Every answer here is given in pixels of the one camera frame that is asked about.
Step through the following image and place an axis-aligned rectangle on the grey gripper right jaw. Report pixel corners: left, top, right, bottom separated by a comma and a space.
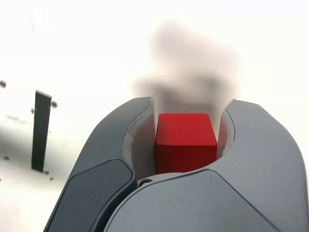
103, 98, 309, 232

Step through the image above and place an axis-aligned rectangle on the black tape strip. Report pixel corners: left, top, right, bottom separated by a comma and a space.
31, 89, 53, 173

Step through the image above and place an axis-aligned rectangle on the red cube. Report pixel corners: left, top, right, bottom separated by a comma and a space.
154, 113, 218, 174

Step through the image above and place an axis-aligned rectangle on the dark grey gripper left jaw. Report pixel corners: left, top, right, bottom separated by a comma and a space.
44, 96, 155, 232

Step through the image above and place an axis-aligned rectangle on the person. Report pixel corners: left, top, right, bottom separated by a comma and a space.
131, 18, 247, 114

